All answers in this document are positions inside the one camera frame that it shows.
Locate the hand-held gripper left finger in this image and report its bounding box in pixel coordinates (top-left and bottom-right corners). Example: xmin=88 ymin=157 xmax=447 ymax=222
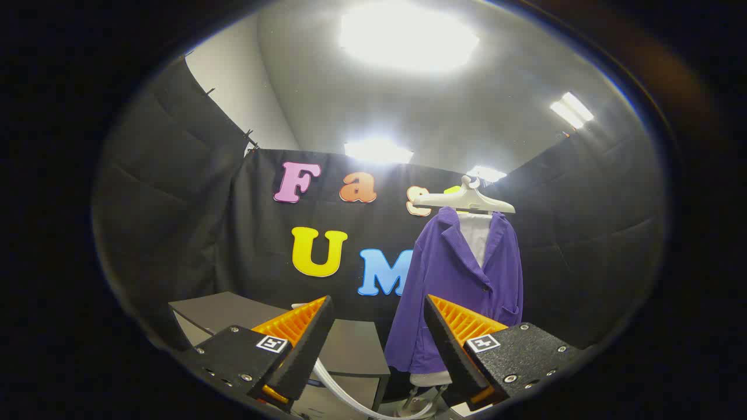
xmin=196 ymin=295 xmax=336 ymax=412

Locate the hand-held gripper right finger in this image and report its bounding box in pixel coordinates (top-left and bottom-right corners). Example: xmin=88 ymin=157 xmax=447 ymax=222
xmin=424 ymin=294 xmax=584 ymax=412

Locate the white garment steamer hose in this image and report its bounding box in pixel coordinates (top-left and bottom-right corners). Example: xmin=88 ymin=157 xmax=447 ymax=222
xmin=312 ymin=359 xmax=435 ymax=419

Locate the purple corduroy jacket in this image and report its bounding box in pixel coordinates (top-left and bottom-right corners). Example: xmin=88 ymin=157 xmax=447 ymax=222
xmin=384 ymin=206 xmax=524 ymax=375

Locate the white plastic clothes hanger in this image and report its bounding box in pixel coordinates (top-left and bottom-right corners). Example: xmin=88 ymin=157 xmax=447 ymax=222
xmin=412 ymin=175 xmax=516 ymax=215

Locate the grey table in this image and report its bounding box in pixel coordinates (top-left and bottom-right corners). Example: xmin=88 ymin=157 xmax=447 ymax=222
xmin=168 ymin=292 xmax=392 ymax=416

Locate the black backdrop cloth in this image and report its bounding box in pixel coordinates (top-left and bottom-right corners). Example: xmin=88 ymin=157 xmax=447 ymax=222
xmin=92 ymin=55 xmax=666 ymax=351

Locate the small ceiling light panel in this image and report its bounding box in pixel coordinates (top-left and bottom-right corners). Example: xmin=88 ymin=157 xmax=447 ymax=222
xmin=467 ymin=166 xmax=507 ymax=183

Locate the double ceiling light panel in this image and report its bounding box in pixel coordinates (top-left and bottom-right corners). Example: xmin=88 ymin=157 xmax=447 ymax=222
xmin=550 ymin=92 xmax=595 ymax=130

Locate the large ceiling light panel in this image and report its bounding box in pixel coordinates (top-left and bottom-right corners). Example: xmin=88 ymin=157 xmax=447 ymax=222
xmin=340 ymin=0 xmax=480 ymax=74

